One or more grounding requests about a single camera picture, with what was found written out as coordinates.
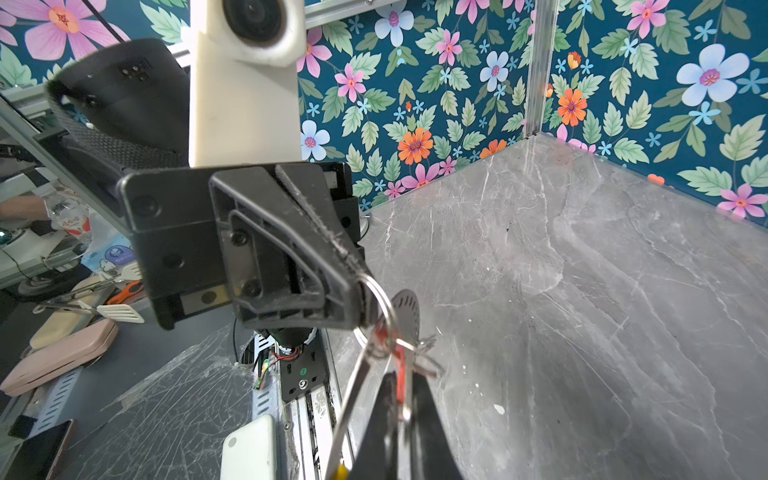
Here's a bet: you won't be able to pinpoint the white square device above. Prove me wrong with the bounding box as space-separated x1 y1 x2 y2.
219 414 277 480

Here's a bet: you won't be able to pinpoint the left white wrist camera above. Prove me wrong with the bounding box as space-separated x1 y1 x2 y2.
183 0 306 168

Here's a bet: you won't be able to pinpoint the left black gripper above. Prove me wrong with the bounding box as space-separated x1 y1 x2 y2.
118 163 368 330

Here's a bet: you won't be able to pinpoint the pink pencil case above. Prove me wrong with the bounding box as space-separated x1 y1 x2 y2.
1 319 119 397

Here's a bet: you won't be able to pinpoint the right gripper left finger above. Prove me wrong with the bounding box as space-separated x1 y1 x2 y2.
347 373 399 480

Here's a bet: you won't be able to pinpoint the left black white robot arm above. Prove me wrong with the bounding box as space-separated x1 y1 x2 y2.
46 39 370 330

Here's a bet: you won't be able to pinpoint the orange handled scissors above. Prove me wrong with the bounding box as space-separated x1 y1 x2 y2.
106 281 145 305

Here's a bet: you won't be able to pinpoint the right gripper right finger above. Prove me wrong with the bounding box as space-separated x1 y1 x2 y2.
410 373 463 480

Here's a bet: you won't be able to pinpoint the dark smartphone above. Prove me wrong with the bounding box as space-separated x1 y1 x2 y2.
4 419 76 480

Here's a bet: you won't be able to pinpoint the grey yellow keyring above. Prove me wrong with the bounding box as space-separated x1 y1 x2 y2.
324 276 442 479

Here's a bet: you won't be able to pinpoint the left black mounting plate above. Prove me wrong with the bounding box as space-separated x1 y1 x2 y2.
278 338 328 403

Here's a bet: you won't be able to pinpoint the red capped key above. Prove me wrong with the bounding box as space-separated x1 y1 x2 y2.
374 321 413 424

